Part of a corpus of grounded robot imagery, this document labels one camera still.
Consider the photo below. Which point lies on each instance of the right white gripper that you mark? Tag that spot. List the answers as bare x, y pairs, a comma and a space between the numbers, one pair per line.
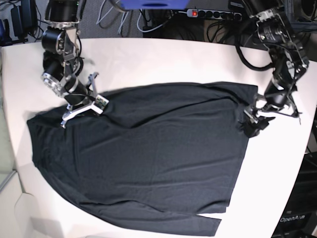
92, 101

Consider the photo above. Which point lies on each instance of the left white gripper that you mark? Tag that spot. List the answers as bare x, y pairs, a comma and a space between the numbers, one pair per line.
260, 106

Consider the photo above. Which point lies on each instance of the dark navy long-sleeve shirt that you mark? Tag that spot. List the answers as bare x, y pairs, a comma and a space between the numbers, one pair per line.
160, 158

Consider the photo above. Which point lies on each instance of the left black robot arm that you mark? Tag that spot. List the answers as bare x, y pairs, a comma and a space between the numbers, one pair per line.
288, 61

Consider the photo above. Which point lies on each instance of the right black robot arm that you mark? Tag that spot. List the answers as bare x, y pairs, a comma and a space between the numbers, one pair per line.
62, 61

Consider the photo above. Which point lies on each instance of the black OpenArm control box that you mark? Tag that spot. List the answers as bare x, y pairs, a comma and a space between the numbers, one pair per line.
299, 218

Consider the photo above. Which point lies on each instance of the blue plastic box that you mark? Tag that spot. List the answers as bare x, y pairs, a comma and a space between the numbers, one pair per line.
154, 4

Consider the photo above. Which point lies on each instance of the black power adapter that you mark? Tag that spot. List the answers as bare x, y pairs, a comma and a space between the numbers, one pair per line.
24, 18

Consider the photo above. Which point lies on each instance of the white power strip red switch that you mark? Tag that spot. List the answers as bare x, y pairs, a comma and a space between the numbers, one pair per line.
213, 14

